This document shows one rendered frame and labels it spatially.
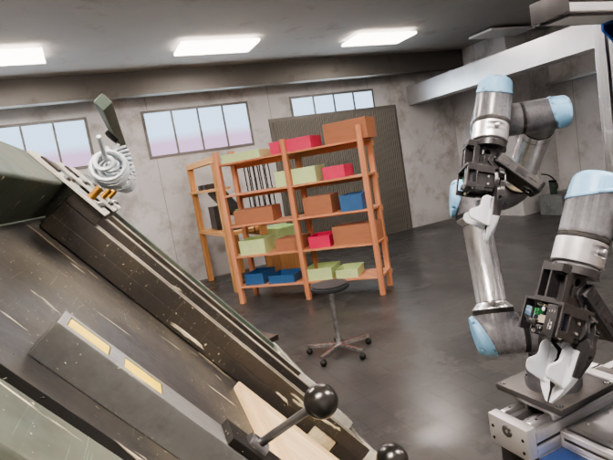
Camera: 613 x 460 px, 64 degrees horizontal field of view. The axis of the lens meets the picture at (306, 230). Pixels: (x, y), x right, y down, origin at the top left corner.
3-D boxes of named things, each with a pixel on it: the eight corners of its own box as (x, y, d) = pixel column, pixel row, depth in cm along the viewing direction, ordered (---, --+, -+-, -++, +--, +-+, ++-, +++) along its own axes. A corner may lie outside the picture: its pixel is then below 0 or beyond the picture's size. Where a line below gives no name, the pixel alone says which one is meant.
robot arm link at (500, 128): (501, 136, 110) (516, 120, 102) (499, 154, 109) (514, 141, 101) (468, 130, 110) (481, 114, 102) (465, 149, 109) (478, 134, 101)
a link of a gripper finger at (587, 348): (553, 371, 76) (566, 317, 77) (561, 372, 77) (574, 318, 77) (580, 380, 72) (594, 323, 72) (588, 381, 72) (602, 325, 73)
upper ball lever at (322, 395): (258, 474, 56) (346, 415, 51) (233, 455, 55) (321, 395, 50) (263, 445, 59) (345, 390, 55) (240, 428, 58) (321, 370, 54)
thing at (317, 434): (328, 452, 123) (337, 442, 123) (306, 434, 121) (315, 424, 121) (325, 446, 126) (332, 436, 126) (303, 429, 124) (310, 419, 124)
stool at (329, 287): (357, 334, 507) (347, 270, 499) (388, 352, 447) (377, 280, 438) (302, 350, 487) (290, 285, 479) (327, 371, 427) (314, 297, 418)
